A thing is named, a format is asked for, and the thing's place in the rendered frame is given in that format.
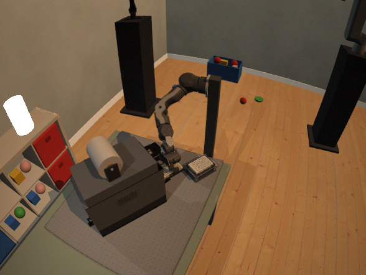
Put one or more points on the beige cylinder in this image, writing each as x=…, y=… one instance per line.
x=102, y=154

